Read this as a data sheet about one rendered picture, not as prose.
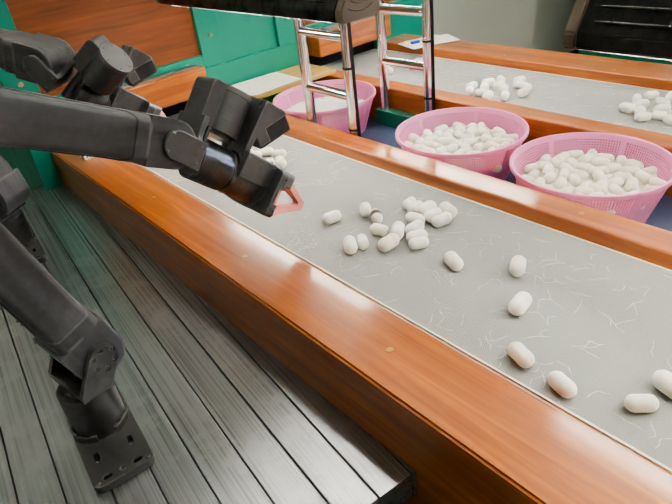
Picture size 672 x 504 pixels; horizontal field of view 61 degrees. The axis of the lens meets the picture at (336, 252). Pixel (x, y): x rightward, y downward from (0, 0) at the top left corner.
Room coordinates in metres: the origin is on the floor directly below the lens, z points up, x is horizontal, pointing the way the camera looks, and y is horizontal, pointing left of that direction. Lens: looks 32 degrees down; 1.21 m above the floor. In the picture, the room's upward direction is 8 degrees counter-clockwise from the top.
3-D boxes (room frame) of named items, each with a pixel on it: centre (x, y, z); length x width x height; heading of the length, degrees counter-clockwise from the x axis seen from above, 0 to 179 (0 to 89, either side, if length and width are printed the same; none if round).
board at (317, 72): (1.63, 0.11, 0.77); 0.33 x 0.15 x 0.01; 127
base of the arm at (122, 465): (0.52, 0.32, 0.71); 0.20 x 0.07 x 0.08; 31
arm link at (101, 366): (0.53, 0.32, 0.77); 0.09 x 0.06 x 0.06; 47
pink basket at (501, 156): (1.11, -0.28, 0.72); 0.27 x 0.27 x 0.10
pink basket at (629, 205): (0.88, -0.45, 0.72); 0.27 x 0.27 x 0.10
